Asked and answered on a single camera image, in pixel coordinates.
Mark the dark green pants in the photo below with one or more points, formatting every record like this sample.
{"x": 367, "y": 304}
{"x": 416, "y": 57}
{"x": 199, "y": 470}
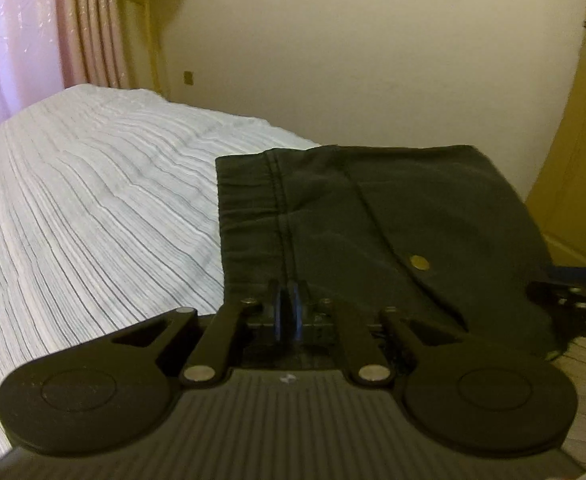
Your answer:
{"x": 423, "y": 200}

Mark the bed with white striped bedspread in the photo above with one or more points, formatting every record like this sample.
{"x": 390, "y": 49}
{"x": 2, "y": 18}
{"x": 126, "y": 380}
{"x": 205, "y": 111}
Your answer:
{"x": 98, "y": 185}

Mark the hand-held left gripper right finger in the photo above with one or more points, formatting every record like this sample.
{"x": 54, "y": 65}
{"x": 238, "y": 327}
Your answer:
{"x": 299, "y": 317}

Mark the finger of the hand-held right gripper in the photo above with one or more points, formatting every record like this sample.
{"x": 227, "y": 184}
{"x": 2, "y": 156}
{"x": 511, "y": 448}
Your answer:
{"x": 575, "y": 275}
{"x": 558, "y": 294}

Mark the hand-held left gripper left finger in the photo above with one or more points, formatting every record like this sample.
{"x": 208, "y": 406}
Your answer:
{"x": 276, "y": 317}

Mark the yellow wooden door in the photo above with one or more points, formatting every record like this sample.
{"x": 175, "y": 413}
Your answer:
{"x": 583, "y": 135}

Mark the small wall socket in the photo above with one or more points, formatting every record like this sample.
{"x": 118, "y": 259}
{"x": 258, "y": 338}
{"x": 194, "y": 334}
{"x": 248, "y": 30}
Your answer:
{"x": 188, "y": 78}

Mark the pink curtain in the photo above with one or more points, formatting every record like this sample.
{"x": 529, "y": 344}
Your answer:
{"x": 23, "y": 35}

